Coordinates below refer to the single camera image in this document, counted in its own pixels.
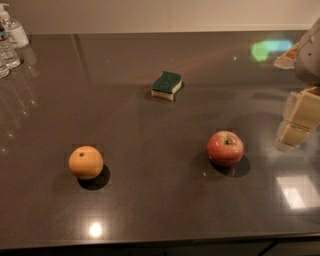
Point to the red apple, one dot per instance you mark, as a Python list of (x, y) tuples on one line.
[(225, 149)]

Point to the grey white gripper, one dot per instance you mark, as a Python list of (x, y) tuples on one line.
[(310, 60)]

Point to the orange fruit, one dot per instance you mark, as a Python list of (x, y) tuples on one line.
[(86, 162)]

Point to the green and yellow sponge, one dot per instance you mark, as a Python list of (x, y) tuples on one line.
[(166, 86)]

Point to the clear plastic water bottle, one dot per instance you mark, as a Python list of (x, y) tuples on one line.
[(7, 52)]

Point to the clear bottle at edge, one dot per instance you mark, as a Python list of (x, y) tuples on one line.
[(4, 71)]

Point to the white sanitizer pump bottle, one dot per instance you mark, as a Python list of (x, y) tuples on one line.
[(13, 28)]

